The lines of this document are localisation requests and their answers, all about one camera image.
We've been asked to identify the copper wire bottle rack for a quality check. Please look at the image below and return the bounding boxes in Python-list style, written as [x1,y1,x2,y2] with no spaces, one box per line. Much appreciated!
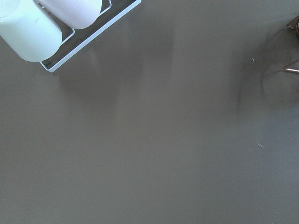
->
[284,15,299,74]

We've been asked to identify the pink cup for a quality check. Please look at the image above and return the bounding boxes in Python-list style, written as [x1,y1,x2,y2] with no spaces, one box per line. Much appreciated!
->
[38,0,102,29]

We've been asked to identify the white cup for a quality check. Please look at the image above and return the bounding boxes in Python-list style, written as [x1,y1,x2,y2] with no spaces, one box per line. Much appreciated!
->
[0,0,62,62]

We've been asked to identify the white wire cup rack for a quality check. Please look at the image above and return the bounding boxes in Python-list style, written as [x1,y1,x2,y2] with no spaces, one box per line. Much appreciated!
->
[40,0,142,73]

